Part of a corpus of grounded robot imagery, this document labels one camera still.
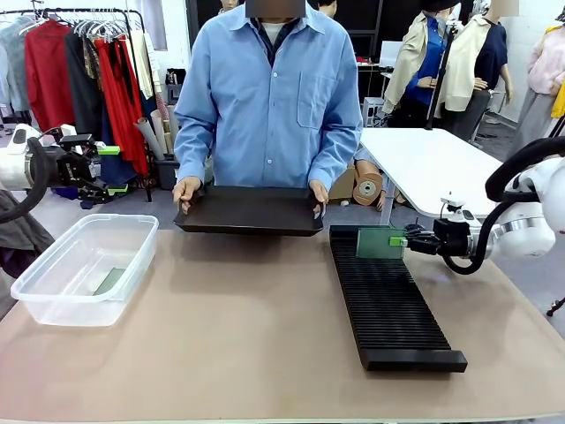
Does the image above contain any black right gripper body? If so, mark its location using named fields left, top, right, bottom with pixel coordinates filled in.
left=423, top=218, right=472, bottom=258

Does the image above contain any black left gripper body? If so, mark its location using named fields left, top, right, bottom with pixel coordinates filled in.
left=43, top=134, right=108, bottom=201

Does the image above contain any small green PCB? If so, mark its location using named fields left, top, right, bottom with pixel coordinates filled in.
left=356, top=227, right=405, bottom=260

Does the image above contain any large green PCB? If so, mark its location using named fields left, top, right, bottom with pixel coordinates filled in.
left=93, top=266, right=127, bottom=298

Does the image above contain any black plastic tray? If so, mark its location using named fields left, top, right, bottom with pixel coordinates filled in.
left=173, top=185, right=328, bottom=238

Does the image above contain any person's right forearm blue sleeve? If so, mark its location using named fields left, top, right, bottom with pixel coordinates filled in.
left=174, top=105, right=217, bottom=183

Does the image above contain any person's left forearm blue sleeve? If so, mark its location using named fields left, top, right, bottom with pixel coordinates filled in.
left=308, top=123, right=364, bottom=189

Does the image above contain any person's right hand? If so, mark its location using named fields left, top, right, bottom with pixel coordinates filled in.
left=171, top=176, right=207, bottom=216

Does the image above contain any person's left hand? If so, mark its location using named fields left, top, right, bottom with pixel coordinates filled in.
left=307, top=179, right=330, bottom=218

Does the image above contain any navy hanging garment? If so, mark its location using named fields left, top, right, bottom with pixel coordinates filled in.
left=99, top=105, right=139, bottom=186

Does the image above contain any grey paper roll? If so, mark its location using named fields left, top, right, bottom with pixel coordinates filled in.
left=133, top=117, right=165, bottom=161

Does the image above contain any red hanging dress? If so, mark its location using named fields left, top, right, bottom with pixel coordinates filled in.
left=94, top=38, right=149, bottom=176

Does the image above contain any black storage bin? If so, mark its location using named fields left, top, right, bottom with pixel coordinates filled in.
left=154, top=157, right=182, bottom=192

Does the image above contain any white side table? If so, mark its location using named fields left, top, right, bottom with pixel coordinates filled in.
left=359, top=126, right=504, bottom=226

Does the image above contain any brown cardboard spool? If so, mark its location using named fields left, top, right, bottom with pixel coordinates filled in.
left=352, top=159, right=390, bottom=211

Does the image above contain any black slotted PCB rack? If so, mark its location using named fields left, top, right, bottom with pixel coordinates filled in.
left=329, top=224, right=469, bottom=374

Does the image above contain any black hanging jacket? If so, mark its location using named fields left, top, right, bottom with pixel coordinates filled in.
left=64, top=28, right=105, bottom=140

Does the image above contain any clear plastic box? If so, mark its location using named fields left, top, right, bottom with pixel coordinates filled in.
left=11, top=213, right=160, bottom=328

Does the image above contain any dark grey cloth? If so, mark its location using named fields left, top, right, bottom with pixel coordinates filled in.
left=0, top=188, right=57, bottom=280

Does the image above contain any cream hanging garment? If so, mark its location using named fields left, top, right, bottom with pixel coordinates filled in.
left=129, top=29, right=162, bottom=101

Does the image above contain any red hanging shirt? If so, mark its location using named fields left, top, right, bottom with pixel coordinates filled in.
left=25, top=19, right=76, bottom=133

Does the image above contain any grey hanging shirt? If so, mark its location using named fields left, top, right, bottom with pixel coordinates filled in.
left=0, top=15, right=33, bottom=114

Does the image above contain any white plastic crate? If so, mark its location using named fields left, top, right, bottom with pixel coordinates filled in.
left=361, top=96, right=390, bottom=130

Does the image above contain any black metal clothes rack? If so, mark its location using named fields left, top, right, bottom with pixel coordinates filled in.
left=0, top=7, right=155, bottom=203

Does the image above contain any black tripod pole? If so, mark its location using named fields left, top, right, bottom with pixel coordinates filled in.
left=425, top=24, right=460, bottom=132

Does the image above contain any mannequin beige coat blue shirt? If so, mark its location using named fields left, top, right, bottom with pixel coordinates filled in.
left=382, top=0, right=460, bottom=129

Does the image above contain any person torso blue shirt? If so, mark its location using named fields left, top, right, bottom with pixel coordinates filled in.
left=174, top=2, right=364, bottom=195

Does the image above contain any mannequin cream jacket navy top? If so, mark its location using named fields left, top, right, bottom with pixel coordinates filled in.
left=442, top=0, right=514, bottom=140

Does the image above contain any mannequin pink top yellow jacket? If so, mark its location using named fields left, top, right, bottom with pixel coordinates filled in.
left=507, top=17, right=565, bottom=161

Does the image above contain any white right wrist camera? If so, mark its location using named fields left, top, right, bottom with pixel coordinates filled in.
left=440, top=193, right=477, bottom=223

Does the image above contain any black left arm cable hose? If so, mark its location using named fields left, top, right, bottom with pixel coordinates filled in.
left=0, top=136, right=50, bottom=224

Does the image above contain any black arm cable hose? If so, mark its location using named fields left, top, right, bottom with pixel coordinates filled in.
left=0, top=136, right=50, bottom=224
left=441, top=136, right=565, bottom=276

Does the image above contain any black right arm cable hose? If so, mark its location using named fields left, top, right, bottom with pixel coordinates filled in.
left=441, top=136, right=565, bottom=276

